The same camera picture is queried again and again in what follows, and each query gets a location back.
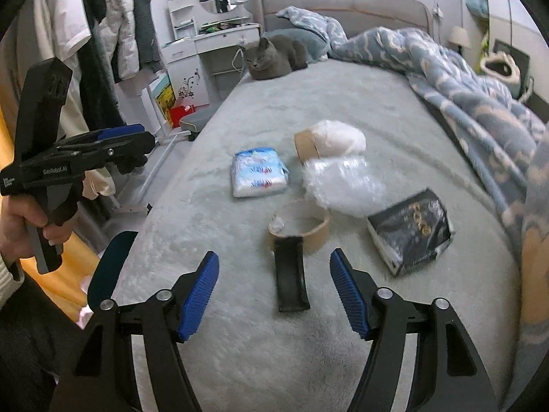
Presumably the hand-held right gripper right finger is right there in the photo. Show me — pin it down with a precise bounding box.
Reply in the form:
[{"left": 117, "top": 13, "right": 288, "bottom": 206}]
[{"left": 329, "top": 248, "right": 500, "bottom": 412}]

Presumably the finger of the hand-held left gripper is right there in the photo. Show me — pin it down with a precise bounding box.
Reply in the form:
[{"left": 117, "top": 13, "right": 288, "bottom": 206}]
[
  {"left": 71, "top": 132, "right": 155, "bottom": 175},
  {"left": 58, "top": 124, "right": 147, "bottom": 150}
]

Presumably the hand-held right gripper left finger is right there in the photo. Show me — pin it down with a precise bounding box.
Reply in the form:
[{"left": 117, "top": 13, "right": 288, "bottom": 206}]
[{"left": 49, "top": 251, "right": 220, "bottom": 412}]

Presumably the black curved plastic piece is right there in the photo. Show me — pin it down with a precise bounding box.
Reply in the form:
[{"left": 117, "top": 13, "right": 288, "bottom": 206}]
[{"left": 273, "top": 235, "right": 311, "bottom": 313}]

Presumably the large brown tape roll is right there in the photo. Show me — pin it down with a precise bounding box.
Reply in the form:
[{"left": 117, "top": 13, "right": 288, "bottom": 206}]
[{"left": 267, "top": 199, "right": 332, "bottom": 254}]

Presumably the clear bubble wrap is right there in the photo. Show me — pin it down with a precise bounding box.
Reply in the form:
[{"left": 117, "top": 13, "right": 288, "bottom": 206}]
[{"left": 301, "top": 154, "right": 387, "bottom": 218}]

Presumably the blue white tissue pack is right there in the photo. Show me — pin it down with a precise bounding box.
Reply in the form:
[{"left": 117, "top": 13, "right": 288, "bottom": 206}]
[{"left": 232, "top": 148, "right": 289, "bottom": 199}]

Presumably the small brown cardboard roll core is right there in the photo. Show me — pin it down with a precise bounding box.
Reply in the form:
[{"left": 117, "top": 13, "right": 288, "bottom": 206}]
[{"left": 294, "top": 128, "right": 320, "bottom": 164}]

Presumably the white fluffy wad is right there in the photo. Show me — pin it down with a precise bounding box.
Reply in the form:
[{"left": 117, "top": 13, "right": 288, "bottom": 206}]
[{"left": 309, "top": 119, "right": 367, "bottom": 157}]

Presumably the person's left forearm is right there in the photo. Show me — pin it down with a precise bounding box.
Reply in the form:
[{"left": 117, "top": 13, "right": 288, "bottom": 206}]
[{"left": 0, "top": 253, "right": 25, "bottom": 310}]

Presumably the person's left hand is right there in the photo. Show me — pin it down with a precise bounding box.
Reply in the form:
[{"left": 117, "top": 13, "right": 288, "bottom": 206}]
[{"left": 0, "top": 199, "right": 78, "bottom": 271}]

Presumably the white clothes rack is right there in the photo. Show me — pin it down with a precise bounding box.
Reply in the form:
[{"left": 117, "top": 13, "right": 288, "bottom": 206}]
[{"left": 109, "top": 81, "right": 189, "bottom": 215}]

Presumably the yellow green painted canvas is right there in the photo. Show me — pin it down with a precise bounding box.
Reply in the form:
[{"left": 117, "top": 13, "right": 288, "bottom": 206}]
[{"left": 154, "top": 73, "right": 176, "bottom": 127}]

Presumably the red bag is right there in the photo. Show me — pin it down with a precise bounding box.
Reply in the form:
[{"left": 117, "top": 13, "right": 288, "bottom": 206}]
[{"left": 169, "top": 103, "right": 195, "bottom": 128}]

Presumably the grey stool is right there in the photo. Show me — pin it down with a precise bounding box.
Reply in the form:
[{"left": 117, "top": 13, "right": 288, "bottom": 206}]
[{"left": 179, "top": 109, "right": 215, "bottom": 142}]

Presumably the black fuzzy hanging garment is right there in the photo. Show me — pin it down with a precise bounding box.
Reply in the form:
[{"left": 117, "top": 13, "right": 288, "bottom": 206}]
[{"left": 73, "top": 0, "right": 125, "bottom": 138}]

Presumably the cream white hanging garment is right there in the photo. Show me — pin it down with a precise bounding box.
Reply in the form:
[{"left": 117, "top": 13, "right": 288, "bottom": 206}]
[{"left": 17, "top": 0, "right": 114, "bottom": 200}]

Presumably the grey upholstered bed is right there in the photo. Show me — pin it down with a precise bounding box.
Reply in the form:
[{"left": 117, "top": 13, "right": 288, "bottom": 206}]
[{"left": 114, "top": 0, "right": 533, "bottom": 412}]

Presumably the dark blue chair backrest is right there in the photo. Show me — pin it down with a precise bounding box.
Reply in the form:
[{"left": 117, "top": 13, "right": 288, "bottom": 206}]
[{"left": 88, "top": 231, "right": 139, "bottom": 310}]

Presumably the white puffer jacket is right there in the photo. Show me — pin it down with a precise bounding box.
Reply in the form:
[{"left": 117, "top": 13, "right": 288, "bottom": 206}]
[{"left": 92, "top": 0, "right": 144, "bottom": 80}]

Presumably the pink white cloth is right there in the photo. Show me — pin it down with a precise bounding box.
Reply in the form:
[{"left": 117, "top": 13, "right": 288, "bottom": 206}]
[{"left": 75, "top": 275, "right": 97, "bottom": 331}]

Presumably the grey hanging garment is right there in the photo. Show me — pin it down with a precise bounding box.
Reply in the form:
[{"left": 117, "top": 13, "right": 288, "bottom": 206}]
[{"left": 124, "top": 0, "right": 164, "bottom": 73}]

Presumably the white vanity dresser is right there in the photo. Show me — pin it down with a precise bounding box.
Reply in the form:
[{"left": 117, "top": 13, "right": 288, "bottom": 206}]
[{"left": 161, "top": 0, "right": 262, "bottom": 108}]

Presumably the clutter on dresser top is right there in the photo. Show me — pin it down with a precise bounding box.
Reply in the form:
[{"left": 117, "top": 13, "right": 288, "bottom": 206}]
[{"left": 201, "top": 19, "right": 249, "bottom": 33}]

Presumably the grey cat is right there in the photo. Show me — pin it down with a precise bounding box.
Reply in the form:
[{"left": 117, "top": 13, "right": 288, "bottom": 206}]
[{"left": 237, "top": 35, "right": 309, "bottom": 81}]

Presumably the person's dark clothing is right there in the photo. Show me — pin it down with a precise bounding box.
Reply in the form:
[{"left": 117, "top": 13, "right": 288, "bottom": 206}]
[{"left": 0, "top": 289, "right": 89, "bottom": 412}]

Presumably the blue patterned blanket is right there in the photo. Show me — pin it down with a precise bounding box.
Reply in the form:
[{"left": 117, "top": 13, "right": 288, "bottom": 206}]
[{"left": 277, "top": 5, "right": 549, "bottom": 408}]

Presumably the white bedside lamp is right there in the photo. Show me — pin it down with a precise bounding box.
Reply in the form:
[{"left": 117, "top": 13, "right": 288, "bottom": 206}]
[{"left": 448, "top": 26, "right": 470, "bottom": 50}]

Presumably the black framed box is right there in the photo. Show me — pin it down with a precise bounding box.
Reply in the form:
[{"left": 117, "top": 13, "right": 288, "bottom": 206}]
[{"left": 493, "top": 39, "right": 533, "bottom": 100}]

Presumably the white wardrobe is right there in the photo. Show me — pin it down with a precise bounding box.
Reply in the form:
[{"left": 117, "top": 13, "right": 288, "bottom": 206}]
[{"left": 458, "top": 0, "right": 537, "bottom": 52}]

